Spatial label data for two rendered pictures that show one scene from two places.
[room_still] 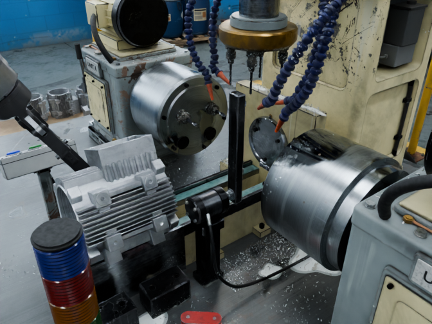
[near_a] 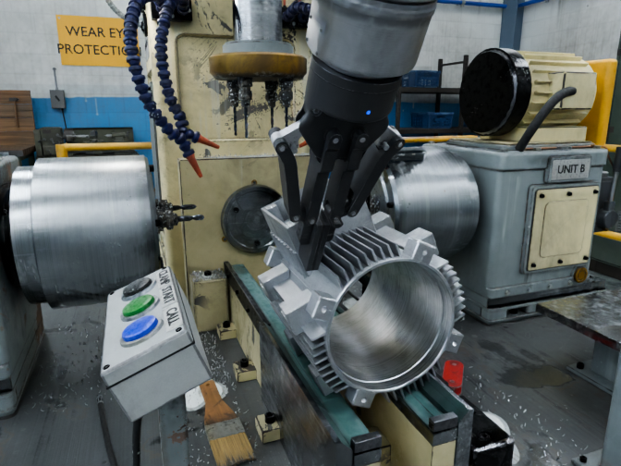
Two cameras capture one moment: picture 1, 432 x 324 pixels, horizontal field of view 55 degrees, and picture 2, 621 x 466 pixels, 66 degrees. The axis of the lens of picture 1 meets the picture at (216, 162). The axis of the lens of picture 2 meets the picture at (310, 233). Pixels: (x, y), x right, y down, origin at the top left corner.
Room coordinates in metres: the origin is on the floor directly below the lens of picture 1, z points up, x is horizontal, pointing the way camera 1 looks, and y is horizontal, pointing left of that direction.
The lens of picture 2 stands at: (0.62, 0.78, 1.24)
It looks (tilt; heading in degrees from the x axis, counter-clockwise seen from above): 14 degrees down; 286
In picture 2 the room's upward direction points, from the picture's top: straight up
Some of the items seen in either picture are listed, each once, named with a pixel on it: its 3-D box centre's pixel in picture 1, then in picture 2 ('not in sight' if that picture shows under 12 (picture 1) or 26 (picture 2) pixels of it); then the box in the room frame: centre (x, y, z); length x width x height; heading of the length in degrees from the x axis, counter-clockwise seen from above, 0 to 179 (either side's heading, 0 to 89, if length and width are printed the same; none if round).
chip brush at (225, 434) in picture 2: not in sight; (220, 418); (0.92, 0.23, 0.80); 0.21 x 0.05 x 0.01; 129
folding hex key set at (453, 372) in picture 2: (201, 320); (452, 377); (0.59, 0.03, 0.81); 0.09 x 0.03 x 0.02; 86
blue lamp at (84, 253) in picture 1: (61, 251); not in sight; (0.39, 0.19, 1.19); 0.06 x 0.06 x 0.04
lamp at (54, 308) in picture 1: (73, 301); not in sight; (0.39, 0.19, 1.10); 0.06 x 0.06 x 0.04
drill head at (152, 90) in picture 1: (170, 102); (64, 232); (1.24, 0.15, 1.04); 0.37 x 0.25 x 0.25; 37
